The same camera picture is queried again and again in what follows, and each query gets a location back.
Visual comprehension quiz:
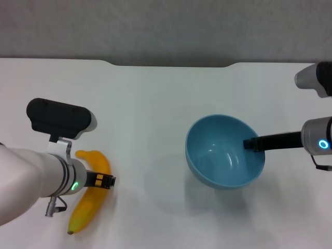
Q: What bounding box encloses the yellow banana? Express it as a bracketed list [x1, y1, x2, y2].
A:
[67, 149, 112, 236]

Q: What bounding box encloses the arm cable with plug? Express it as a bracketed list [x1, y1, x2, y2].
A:
[310, 154, 332, 172]
[45, 195, 68, 218]

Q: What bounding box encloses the left wrist camera housing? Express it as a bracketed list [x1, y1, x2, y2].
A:
[25, 98, 98, 143]

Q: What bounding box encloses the left arm cable with plug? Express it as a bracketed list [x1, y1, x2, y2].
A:
[45, 195, 68, 218]

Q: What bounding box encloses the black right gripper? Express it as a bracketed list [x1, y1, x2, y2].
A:
[243, 131, 304, 153]

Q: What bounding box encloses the blue bowl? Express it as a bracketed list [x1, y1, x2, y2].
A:
[185, 114, 266, 191]

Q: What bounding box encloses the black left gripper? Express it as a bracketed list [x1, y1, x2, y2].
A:
[84, 170, 117, 190]

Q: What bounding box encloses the right arm cable with plug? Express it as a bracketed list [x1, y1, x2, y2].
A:
[310, 154, 332, 172]

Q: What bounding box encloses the right wrist camera housing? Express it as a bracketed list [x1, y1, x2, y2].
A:
[294, 61, 332, 99]

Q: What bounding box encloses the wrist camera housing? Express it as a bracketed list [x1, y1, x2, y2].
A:
[25, 98, 98, 143]
[294, 61, 332, 99]

